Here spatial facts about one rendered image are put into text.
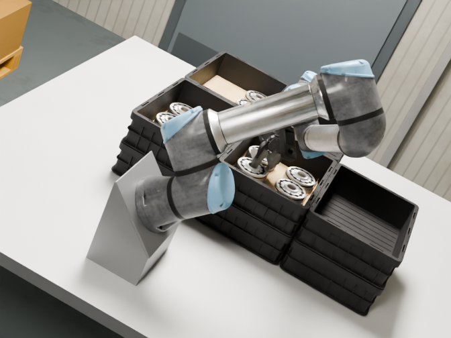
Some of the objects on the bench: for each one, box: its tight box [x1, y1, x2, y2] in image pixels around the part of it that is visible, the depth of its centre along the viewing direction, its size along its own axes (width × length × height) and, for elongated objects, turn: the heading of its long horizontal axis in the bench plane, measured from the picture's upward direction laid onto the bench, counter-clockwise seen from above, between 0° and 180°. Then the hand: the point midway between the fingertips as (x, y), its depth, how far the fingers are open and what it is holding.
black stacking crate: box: [279, 217, 385, 316], centre depth 242 cm, size 40×30×12 cm
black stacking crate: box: [111, 139, 175, 176], centre depth 251 cm, size 40×30×12 cm
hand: (260, 170), depth 245 cm, fingers closed on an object, 4 cm apart
